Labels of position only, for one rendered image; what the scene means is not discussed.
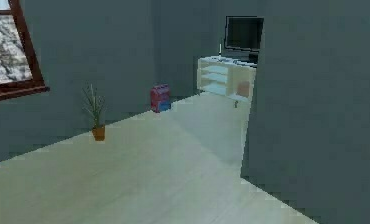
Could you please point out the red and blue box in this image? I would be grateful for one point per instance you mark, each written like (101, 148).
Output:
(160, 97)

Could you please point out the white television stand with shelves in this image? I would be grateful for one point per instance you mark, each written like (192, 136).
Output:
(226, 78)

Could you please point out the brown framed window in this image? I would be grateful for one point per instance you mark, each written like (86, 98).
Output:
(9, 56)

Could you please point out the green house plant orange pot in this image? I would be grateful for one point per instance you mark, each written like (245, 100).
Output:
(98, 131)

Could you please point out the black television set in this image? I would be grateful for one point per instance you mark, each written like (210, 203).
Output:
(243, 33)

